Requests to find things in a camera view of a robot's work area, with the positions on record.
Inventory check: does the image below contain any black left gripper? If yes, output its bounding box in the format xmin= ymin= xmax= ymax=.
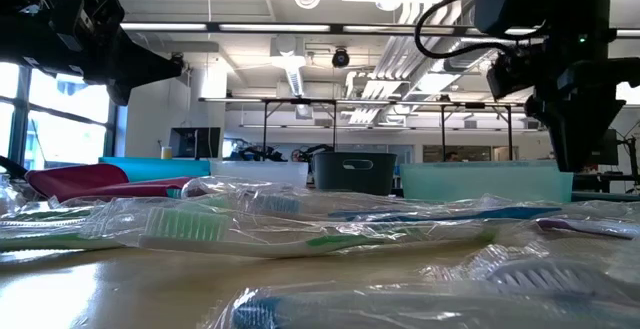
xmin=0 ymin=0 xmax=184 ymax=106

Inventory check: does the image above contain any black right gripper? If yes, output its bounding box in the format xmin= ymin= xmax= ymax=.
xmin=524 ymin=28 xmax=640 ymax=173

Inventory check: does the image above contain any black computer monitor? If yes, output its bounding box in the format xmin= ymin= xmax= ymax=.
xmin=602 ymin=127 xmax=620 ymax=167
xmin=168 ymin=126 xmax=222 ymax=161

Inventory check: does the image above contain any black monitor stand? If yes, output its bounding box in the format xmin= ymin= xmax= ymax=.
xmin=619 ymin=136 xmax=640 ymax=195

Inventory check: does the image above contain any teal translucent plastic bin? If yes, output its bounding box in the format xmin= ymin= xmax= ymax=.
xmin=398 ymin=159 xmax=575 ymax=205

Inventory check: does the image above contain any bright blue plastic bin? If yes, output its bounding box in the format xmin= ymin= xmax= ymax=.
xmin=97 ymin=156 xmax=213 ymax=184

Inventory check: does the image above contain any magenta plastic bin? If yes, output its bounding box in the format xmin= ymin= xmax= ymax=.
xmin=23 ymin=162 xmax=200 ymax=204

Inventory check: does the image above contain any clear white plastic bin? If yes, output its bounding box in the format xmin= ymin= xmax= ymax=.
xmin=208 ymin=159 xmax=310 ymax=190

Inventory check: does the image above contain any dark grey plastic bin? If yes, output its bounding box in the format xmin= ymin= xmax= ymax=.
xmin=311 ymin=151 xmax=398 ymax=198

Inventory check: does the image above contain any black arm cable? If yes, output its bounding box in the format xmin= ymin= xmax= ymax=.
xmin=413 ymin=0 xmax=511 ymax=61

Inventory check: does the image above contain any black round camera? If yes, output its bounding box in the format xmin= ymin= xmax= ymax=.
xmin=331 ymin=47 xmax=351 ymax=69

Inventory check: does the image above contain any black gantry frame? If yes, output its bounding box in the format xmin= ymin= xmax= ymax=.
xmin=198 ymin=97 xmax=526 ymax=163

